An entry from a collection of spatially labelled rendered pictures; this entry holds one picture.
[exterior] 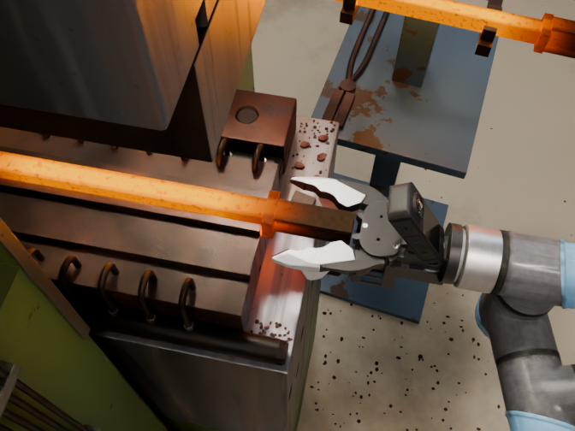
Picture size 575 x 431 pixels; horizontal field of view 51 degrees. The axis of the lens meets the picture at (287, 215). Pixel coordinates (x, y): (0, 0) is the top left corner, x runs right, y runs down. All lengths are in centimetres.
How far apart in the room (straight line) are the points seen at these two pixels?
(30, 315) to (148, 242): 22
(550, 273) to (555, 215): 132
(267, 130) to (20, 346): 42
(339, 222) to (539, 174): 147
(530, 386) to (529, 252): 16
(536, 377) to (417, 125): 56
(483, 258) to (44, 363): 46
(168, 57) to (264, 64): 195
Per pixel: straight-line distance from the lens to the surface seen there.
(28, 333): 54
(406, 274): 75
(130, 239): 73
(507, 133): 217
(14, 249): 48
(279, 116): 82
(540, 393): 77
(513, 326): 80
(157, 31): 29
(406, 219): 62
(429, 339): 175
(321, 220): 69
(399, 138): 114
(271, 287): 76
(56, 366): 61
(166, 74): 31
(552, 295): 74
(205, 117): 39
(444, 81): 125
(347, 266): 68
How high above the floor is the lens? 161
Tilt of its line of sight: 60 degrees down
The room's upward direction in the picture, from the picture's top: straight up
